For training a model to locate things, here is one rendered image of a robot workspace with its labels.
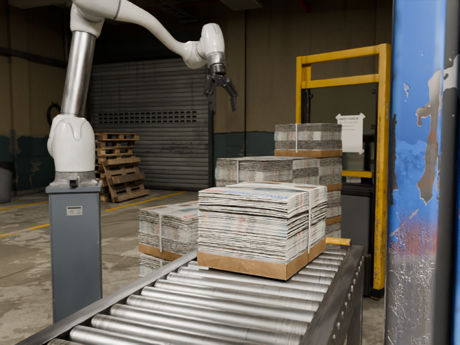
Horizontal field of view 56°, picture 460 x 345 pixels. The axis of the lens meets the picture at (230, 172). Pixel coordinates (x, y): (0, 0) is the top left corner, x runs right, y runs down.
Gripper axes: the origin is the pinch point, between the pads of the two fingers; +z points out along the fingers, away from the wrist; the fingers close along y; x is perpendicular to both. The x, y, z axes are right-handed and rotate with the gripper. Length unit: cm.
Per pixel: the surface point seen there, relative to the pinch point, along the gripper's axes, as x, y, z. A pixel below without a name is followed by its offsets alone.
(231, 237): -53, -53, 57
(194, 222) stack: 16, -15, 51
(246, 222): -58, -52, 53
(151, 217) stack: 40, -22, 45
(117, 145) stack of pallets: 625, 275, -124
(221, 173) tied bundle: 48, 34, 24
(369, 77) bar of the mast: 6, 151, -32
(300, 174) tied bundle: 21, 73, 32
